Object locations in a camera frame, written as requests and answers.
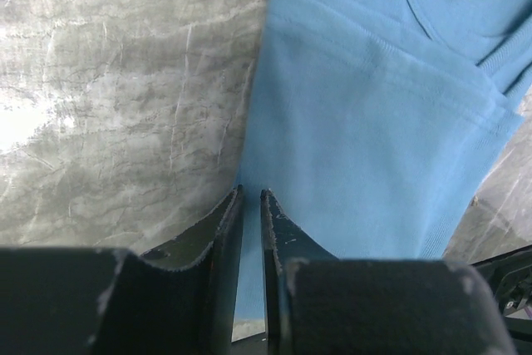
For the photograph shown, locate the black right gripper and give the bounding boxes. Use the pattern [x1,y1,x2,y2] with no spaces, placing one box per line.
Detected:
[467,246,531,354]

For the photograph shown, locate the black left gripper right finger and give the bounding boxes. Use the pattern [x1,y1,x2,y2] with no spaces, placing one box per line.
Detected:
[260,190,515,354]

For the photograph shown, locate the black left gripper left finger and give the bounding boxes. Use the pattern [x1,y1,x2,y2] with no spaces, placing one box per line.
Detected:
[1,187,244,354]

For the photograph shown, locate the blue tank top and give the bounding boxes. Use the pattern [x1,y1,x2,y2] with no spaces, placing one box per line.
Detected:
[235,0,531,320]

